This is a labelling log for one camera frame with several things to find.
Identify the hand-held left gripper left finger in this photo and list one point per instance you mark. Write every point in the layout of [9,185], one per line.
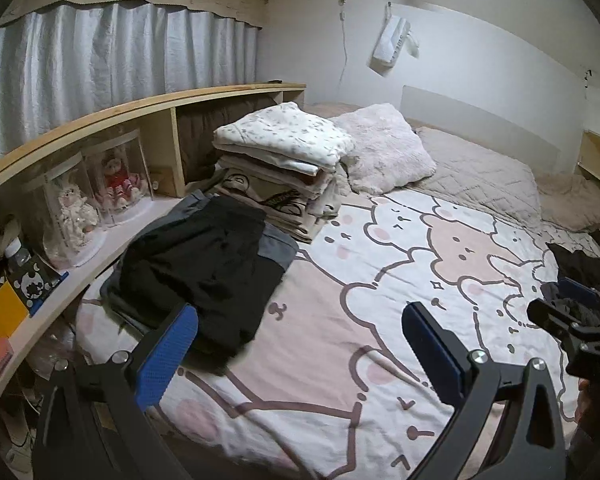
[165,355]

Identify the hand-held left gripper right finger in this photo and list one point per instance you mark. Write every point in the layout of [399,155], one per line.
[430,350]

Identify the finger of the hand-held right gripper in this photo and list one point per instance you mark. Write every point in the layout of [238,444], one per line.
[577,287]
[547,315]

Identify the dark grey garment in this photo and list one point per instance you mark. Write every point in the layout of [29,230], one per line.
[580,310]

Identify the black pants with grey waistband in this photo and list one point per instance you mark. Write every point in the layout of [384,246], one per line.
[205,270]

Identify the person's right hand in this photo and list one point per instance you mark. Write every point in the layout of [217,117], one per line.
[585,402]

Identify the black garment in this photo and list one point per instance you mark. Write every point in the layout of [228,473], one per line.
[580,262]

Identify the floral bed sheet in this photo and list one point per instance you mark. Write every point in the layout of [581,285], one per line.
[555,232]

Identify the beige fleece blanket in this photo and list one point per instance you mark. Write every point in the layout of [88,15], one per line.
[572,202]

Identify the printed bear blanket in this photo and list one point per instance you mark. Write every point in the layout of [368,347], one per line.
[380,270]

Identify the short wooden bedside shelf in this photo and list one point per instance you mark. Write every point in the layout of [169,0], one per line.
[597,152]

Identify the beige quilted pillow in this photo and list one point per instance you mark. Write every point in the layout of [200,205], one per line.
[480,180]

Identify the black white patterned box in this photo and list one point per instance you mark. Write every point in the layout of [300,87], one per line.
[32,285]

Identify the pink notepad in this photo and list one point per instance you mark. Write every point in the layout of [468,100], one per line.
[0,357]

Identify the yellow box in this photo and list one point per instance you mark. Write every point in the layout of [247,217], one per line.
[0,315]

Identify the clear plastic bottle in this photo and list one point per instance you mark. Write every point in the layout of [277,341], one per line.
[17,255]

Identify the red dress doll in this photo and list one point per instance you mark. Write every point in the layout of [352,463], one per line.
[117,180]

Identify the long wooden bedside shelf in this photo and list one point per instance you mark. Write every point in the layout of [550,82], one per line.
[172,150]

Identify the white doll in clear case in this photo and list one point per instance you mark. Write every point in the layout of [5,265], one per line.
[40,185]

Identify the stack of folded linens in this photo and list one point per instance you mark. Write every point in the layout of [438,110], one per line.
[280,160]

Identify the grey curtain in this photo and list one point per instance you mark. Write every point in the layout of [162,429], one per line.
[105,65]

